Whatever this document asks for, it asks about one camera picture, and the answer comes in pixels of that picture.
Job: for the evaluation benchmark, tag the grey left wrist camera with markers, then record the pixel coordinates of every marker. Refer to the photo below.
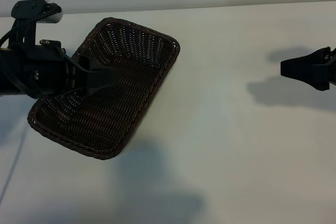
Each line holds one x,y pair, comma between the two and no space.
53,15

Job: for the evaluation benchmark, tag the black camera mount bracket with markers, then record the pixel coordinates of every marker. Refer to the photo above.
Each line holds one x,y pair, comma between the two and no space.
25,7

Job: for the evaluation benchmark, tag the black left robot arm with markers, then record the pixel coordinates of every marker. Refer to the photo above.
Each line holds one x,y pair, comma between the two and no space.
9,72

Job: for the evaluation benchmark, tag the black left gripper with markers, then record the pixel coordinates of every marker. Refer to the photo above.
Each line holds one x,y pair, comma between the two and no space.
44,69

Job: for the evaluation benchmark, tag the dark brown wicker basket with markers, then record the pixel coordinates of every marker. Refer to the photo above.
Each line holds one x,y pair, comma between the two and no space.
126,103

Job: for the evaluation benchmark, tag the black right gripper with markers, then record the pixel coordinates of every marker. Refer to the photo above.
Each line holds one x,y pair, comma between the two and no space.
333,72

